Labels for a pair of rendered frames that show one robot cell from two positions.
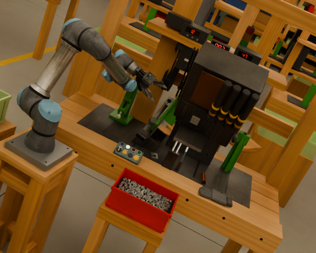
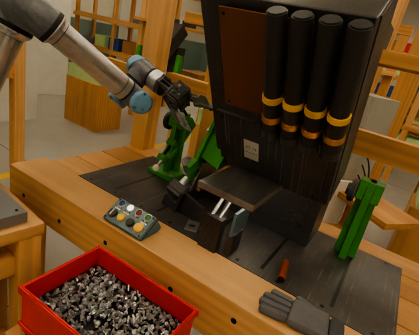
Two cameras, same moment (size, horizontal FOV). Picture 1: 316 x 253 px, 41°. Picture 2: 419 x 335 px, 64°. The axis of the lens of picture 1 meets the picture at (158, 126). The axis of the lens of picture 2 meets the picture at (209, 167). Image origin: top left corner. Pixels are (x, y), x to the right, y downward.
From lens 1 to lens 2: 1.53 m
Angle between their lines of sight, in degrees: 21
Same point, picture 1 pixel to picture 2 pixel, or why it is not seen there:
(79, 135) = (61, 191)
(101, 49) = (32, 10)
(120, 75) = (108, 78)
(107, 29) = (149, 50)
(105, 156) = (93, 225)
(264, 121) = (416, 161)
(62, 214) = not seen: hidden behind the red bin
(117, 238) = not seen: outside the picture
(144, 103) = not seen: hidden behind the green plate
